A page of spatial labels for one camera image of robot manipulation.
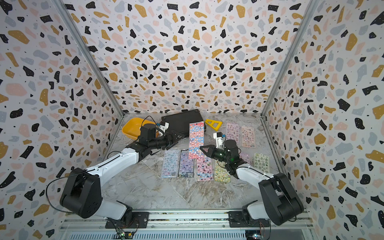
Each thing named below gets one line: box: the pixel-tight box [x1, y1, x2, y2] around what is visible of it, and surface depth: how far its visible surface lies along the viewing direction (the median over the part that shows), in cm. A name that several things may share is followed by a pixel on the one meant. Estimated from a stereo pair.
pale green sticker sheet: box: [254, 152, 270, 173], surface depth 99 cm
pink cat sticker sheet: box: [196, 156, 214, 182], surface depth 94 cm
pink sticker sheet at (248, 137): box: [241, 126, 256, 149], surface depth 112 cm
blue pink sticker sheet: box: [188, 121, 205, 159], surface depth 88 cm
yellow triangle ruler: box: [205, 119, 223, 132], surface depth 116 cm
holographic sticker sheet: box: [178, 149, 195, 178], surface depth 96 cm
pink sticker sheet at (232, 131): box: [226, 122, 239, 143], surface depth 115 cm
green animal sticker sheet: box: [214, 160, 231, 183], surface depth 92 cm
